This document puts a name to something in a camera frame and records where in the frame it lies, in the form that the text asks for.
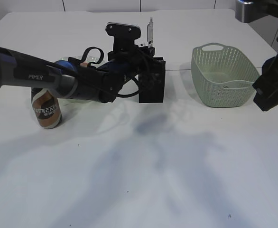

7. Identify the green woven plastic basket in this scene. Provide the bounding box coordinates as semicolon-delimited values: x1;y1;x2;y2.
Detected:
191;43;259;108

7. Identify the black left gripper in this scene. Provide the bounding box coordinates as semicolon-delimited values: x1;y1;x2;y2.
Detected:
98;45;156;104

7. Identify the black mesh pen holder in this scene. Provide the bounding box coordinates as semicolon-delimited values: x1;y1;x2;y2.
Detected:
139;57;166;104

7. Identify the grey white ballpoint pen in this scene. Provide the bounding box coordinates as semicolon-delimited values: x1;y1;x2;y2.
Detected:
147;17;154;48

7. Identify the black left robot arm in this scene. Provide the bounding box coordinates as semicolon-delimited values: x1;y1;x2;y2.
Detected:
0;45;162;103

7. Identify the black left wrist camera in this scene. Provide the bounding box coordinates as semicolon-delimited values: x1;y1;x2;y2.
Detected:
105;22;141;52

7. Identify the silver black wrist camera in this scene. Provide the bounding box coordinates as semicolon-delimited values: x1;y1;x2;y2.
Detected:
235;0;278;23

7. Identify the blue black right robot arm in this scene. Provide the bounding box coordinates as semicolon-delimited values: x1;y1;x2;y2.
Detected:
252;37;278;112

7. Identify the brown Nescafe coffee bottle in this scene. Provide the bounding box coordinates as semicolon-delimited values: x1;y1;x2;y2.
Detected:
31;88;62;129

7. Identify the green wavy glass plate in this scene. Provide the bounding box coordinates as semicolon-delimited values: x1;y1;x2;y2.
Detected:
60;55;106;104

